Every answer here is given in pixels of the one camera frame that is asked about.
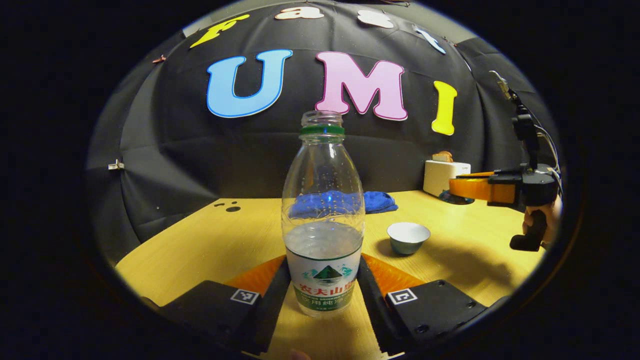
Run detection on white toaster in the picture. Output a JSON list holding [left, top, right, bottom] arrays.
[[423, 160, 472, 198]]

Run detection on black backdrop cloth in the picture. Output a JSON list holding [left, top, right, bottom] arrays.
[[85, 0, 561, 266]]

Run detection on white cable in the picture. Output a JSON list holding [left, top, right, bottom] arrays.
[[534, 125, 564, 197]]

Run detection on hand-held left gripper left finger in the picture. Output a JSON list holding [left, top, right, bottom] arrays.
[[150, 255, 292, 357]]

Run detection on pale green teacup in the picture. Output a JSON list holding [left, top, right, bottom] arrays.
[[386, 222, 431, 256]]

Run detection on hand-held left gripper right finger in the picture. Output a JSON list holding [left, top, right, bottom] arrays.
[[356, 252, 488, 357]]

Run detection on blue towel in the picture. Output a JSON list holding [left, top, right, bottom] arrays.
[[290, 190, 399, 216]]

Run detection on clear plastic water bottle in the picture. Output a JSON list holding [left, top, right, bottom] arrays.
[[281, 110, 366, 319]]

